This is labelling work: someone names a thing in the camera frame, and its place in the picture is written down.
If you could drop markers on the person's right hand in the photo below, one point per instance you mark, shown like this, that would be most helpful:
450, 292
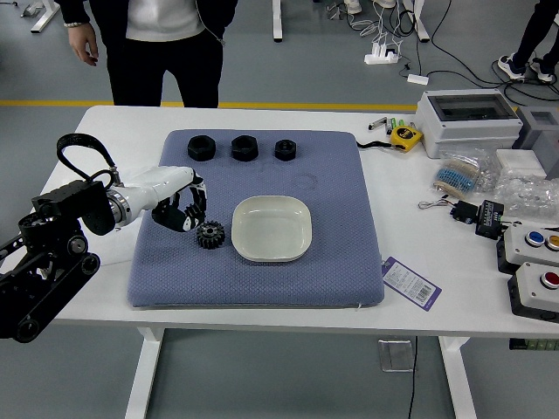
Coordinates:
83, 43

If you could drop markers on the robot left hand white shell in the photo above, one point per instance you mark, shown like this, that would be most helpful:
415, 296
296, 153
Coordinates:
161, 185

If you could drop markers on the big black gear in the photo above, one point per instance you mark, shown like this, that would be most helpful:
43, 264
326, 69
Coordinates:
210, 236

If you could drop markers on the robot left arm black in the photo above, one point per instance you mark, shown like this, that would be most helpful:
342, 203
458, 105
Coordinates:
48, 244

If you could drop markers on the person's right forearm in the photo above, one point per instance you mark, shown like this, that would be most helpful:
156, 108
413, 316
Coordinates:
74, 11

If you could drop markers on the large black hex nut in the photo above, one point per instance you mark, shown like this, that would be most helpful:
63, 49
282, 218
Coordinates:
201, 148
244, 148

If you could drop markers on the small black hex nut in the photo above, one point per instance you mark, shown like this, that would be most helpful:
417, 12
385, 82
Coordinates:
285, 150

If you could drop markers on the white flat box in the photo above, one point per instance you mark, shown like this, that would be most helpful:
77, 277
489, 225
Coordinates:
519, 161

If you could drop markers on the blue and yellow button box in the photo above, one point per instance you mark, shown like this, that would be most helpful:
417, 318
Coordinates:
524, 249

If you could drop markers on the red button box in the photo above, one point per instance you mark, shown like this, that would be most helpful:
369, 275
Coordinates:
530, 292

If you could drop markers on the grey square box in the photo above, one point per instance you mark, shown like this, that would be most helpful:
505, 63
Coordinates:
543, 139

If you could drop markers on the white background table leg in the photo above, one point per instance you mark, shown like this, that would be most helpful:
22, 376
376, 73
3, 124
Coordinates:
46, 17
420, 22
278, 19

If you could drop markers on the clear printed plastic bag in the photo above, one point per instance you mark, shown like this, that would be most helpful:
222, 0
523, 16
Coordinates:
118, 249

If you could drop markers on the person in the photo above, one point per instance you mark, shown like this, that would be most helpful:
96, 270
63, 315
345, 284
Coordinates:
353, 4
166, 65
535, 35

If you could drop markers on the cream square dish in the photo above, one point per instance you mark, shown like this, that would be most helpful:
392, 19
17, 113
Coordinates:
271, 227

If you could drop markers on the blue-grey quilted cushion mat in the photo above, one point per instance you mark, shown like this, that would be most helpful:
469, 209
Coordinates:
262, 283

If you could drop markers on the silver metal tool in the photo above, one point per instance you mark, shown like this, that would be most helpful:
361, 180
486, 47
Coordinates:
377, 123

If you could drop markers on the green batteries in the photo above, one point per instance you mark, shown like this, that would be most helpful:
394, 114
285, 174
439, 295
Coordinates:
394, 124

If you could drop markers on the white power strip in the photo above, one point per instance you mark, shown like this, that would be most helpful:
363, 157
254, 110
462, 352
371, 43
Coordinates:
380, 57

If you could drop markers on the purple label tag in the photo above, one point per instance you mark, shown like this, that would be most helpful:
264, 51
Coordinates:
408, 281

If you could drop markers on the white power adapter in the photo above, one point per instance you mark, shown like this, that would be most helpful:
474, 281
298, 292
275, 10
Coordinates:
418, 79

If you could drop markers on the clear plastic holder under table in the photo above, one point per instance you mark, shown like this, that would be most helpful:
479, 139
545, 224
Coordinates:
395, 355

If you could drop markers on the blue resistor strip bundle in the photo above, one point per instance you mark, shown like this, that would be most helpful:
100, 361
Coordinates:
454, 176

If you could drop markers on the clear bag of small parts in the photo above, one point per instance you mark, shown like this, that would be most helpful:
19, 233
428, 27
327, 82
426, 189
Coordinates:
467, 155

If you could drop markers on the black module with green lights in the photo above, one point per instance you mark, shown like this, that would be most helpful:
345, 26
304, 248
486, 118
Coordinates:
490, 220

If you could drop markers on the clear bubble plastic bag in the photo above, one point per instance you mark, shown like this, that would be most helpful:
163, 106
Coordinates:
528, 196

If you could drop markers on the black table control panel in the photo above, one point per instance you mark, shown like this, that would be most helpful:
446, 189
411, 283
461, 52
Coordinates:
533, 345

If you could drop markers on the grey metal bracket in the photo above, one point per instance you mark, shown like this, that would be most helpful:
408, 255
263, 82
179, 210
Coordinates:
31, 9

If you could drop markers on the grey enclosure with clear lid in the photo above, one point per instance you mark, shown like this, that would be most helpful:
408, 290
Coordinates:
463, 131

